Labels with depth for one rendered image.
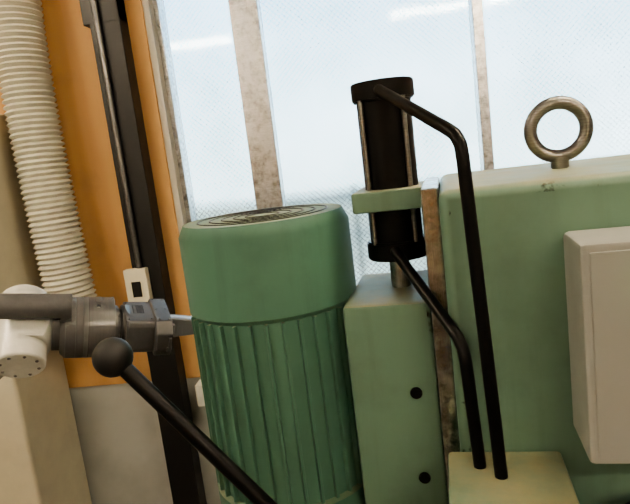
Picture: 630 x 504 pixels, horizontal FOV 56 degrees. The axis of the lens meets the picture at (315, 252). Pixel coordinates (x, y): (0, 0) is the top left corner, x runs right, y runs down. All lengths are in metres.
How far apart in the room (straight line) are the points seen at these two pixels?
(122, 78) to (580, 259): 1.69
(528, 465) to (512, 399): 0.05
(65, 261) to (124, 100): 0.52
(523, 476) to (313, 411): 0.20
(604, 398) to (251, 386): 0.30
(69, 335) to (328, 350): 0.43
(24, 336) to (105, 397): 1.40
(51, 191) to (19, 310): 1.13
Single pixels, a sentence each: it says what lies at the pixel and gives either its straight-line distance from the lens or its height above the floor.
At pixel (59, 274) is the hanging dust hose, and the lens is 1.99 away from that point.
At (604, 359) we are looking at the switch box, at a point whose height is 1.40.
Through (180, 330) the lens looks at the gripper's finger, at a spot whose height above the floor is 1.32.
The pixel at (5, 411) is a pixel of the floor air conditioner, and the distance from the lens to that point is 2.09.
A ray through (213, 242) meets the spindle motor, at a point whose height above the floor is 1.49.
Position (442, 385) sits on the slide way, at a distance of 0.56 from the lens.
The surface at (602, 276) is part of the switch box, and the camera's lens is 0.44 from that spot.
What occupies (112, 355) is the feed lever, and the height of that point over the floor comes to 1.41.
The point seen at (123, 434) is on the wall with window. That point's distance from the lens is 2.31.
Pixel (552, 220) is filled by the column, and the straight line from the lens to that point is 0.49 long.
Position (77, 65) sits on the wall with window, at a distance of 2.12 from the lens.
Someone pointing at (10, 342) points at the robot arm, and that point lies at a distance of 0.90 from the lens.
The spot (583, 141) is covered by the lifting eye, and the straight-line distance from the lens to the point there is 0.60.
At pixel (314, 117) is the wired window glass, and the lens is 1.98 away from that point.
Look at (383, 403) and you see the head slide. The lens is 0.58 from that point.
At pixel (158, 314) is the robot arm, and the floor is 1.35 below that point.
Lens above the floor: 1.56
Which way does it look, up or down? 9 degrees down
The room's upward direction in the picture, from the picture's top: 7 degrees counter-clockwise
